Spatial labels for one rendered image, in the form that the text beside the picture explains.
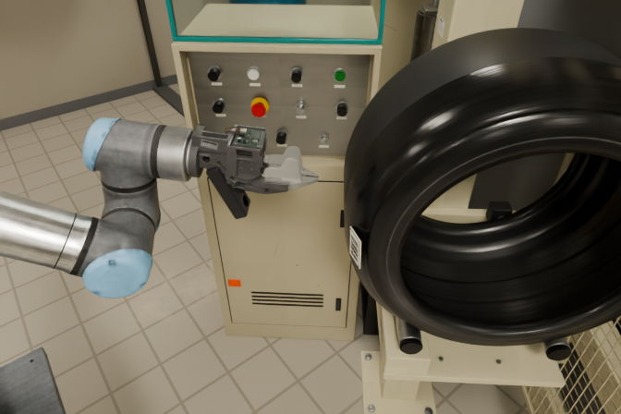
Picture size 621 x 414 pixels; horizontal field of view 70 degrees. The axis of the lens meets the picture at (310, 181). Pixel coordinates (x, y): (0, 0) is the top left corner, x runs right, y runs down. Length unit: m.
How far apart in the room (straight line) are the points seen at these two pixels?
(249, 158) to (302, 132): 0.65
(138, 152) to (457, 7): 0.63
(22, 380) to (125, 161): 0.80
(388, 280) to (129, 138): 0.47
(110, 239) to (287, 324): 1.30
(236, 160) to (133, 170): 0.17
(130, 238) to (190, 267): 1.62
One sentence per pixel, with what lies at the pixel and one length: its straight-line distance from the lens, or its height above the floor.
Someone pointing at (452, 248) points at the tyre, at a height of 0.93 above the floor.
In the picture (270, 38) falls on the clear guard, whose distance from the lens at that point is 1.22.
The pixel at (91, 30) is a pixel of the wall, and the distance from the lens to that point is 3.96.
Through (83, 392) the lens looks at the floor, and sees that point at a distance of 2.08.
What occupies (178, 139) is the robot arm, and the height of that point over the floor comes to 1.30.
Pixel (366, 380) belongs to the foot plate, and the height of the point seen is 0.01.
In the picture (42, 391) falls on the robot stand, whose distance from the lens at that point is 1.38.
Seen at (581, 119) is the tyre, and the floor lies 1.40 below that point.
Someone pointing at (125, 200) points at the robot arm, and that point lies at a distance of 0.80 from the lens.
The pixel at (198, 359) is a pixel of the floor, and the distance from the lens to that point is 2.01.
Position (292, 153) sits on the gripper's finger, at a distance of 0.75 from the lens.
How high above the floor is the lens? 1.67
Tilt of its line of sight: 36 degrees down
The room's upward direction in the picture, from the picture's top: straight up
